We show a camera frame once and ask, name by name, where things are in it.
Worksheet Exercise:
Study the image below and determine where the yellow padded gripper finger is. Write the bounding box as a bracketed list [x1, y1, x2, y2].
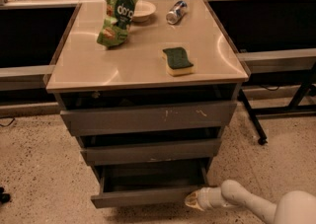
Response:
[185, 190, 203, 211]

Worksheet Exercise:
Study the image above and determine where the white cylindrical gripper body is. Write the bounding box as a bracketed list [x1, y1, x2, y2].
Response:
[197, 187, 229, 210]

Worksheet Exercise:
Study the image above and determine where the grey bottom drawer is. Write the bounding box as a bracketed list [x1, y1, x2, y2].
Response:
[91, 158, 208, 208]

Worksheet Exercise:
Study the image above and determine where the grey drawer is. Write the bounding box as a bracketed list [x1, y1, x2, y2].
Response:
[91, 158, 208, 208]
[61, 84, 239, 136]
[77, 126, 223, 166]

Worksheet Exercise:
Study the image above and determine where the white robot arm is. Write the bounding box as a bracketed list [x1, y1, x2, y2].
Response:
[185, 180, 316, 224]

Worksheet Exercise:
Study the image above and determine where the grey middle drawer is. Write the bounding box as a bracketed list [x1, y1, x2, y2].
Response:
[77, 126, 223, 166]

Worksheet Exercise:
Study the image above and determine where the grey drawer cabinet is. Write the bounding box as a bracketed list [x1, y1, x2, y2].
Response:
[45, 0, 249, 209]

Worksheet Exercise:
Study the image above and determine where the grey top drawer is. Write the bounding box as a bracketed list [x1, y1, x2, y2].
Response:
[61, 84, 239, 136]

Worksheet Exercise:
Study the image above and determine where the black metal table leg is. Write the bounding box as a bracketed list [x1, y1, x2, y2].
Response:
[238, 90, 268, 145]

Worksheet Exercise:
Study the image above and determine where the yellow green sponge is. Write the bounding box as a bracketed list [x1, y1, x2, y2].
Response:
[162, 47, 194, 76]

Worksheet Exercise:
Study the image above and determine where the silver soda can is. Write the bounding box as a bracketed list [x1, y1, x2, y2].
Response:
[166, 0, 188, 25]

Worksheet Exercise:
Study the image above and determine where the black object on floor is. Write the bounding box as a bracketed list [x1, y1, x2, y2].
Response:
[0, 187, 11, 204]

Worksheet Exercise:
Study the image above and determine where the white bowl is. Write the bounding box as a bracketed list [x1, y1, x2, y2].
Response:
[132, 1, 156, 23]

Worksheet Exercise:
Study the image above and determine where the green chip bag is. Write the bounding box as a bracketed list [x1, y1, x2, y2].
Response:
[97, 0, 138, 47]

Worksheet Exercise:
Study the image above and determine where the black floor cable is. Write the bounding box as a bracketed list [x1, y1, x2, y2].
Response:
[0, 117, 17, 128]

